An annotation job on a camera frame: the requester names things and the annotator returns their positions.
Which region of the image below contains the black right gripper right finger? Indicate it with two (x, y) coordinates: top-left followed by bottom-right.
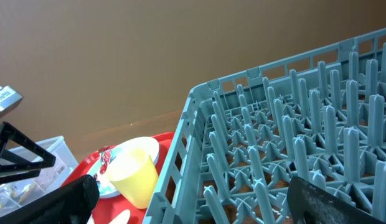
(287, 177), (383, 224)

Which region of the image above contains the red snack wrapper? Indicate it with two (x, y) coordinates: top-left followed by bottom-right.
(94, 146), (113, 184)

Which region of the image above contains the red plastic tray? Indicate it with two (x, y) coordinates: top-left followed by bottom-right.
(62, 133), (174, 224)

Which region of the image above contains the yellow plastic cup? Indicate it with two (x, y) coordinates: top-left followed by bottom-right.
(105, 148), (159, 209)

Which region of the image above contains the grey dishwasher rack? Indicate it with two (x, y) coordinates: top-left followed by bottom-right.
(143, 28), (386, 223)

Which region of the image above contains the white plastic spoon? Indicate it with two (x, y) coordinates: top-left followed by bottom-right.
(109, 209), (131, 224)

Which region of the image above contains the clear plastic waste bin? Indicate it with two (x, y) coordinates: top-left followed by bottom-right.
(0, 136), (78, 217)

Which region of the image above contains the light blue plate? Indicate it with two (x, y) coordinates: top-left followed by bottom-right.
(88, 137), (159, 198)

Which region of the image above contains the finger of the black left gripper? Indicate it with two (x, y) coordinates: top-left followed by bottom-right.
(0, 170), (40, 185)
(0, 122), (55, 173)

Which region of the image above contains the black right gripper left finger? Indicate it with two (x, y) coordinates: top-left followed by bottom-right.
(0, 174), (99, 224)

